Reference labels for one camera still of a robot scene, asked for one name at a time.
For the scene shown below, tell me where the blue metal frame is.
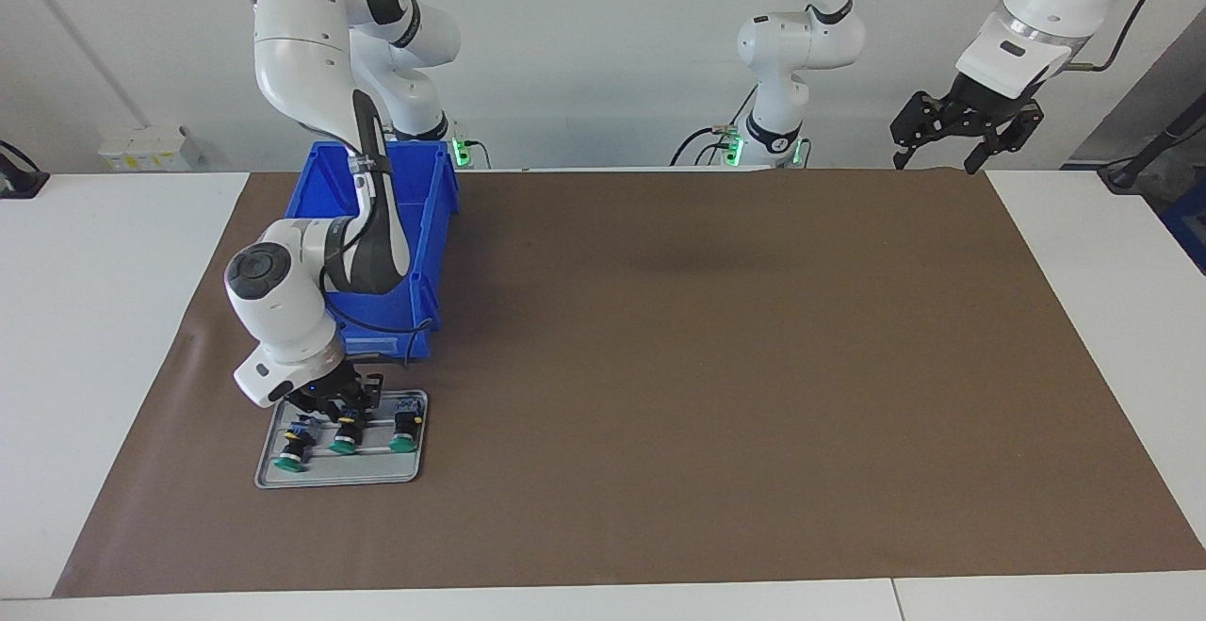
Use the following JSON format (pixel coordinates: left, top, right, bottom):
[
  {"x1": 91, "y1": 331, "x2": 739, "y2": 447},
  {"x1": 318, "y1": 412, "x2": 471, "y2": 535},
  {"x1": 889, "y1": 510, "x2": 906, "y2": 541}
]
[{"x1": 1161, "y1": 178, "x2": 1206, "y2": 275}]

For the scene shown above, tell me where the grey metal tray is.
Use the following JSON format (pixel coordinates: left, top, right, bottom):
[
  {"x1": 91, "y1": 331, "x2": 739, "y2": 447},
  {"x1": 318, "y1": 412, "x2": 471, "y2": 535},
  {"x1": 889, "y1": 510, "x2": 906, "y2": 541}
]
[{"x1": 254, "y1": 390, "x2": 430, "y2": 490}]

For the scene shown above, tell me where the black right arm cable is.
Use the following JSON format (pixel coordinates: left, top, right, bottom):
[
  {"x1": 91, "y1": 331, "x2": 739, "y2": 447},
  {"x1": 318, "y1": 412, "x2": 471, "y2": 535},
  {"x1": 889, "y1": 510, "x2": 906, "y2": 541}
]
[{"x1": 320, "y1": 93, "x2": 441, "y2": 368}]

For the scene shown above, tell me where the black stand pole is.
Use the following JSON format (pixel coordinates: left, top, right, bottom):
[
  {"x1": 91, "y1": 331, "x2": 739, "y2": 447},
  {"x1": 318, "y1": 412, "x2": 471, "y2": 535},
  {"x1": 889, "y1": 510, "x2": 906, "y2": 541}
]
[{"x1": 1098, "y1": 93, "x2": 1206, "y2": 194}]

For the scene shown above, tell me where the blue plastic storage bin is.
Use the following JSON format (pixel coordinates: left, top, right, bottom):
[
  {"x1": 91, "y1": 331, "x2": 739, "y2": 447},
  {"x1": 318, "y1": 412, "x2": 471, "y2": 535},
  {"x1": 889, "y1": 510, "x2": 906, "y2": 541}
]
[{"x1": 285, "y1": 140, "x2": 461, "y2": 361}]

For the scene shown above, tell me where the black base cable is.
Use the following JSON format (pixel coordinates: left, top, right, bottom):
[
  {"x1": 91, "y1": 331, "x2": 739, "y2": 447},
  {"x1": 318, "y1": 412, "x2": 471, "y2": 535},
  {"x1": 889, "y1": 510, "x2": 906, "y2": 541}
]
[{"x1": 671, "y1": 84, "x2": 759, "y2": 168}]

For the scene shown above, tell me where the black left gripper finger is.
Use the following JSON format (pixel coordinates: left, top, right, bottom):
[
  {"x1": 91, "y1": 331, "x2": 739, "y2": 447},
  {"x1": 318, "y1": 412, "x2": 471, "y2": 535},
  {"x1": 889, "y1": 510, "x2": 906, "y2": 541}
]
[
  {"x1": 964, "y1": 101, "x2": 1046, "y2": 176},
  {"x1": 889, "y1": 90, "x2": 954, "y2": 171}
]

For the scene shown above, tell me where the green push button switch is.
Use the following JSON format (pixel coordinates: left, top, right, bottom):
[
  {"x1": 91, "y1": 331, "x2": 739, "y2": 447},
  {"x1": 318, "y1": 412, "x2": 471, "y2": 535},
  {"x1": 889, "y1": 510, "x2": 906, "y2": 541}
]
[
  {"x1": 273, "y1": 417, "x2": 323, "y2": 474},
  {"x1": 390, "y1": 398, "x2": 423, "y2": 453},
  {"x1": 329, "y1": 409, "x2": 370, "y2": 455}
]

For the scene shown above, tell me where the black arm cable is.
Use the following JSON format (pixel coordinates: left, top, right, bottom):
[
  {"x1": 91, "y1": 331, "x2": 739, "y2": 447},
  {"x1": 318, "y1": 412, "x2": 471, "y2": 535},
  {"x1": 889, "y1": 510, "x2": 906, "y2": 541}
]
[
  {"x1": 320, "y1": 93, "x2": 441, "y2": 368},
  {"x1": 848, "y1": 0, "x2": 1183, "y2": 74}
]

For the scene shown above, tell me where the brown table mat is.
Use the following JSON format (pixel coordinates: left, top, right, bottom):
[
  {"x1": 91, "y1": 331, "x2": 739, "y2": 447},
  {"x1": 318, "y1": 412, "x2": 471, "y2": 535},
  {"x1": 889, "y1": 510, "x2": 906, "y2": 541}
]
[{"x1": 52, "y1": 167, "x2": 1206, "y2": 598}]

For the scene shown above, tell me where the black table clamp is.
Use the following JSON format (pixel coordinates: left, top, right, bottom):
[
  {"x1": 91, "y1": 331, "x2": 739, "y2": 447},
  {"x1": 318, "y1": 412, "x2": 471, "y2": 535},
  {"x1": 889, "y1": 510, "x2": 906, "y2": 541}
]
[{"x1": 0, "y1": 140, "x2": 50, "y2": 200}]

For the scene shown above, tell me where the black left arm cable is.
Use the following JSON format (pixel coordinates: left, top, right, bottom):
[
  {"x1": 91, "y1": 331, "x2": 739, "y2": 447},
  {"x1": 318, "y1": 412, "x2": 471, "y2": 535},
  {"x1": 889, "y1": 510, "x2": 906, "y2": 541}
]
[{"x1": 848, "y1": 0, "x2": 1183, "y2": 74}]

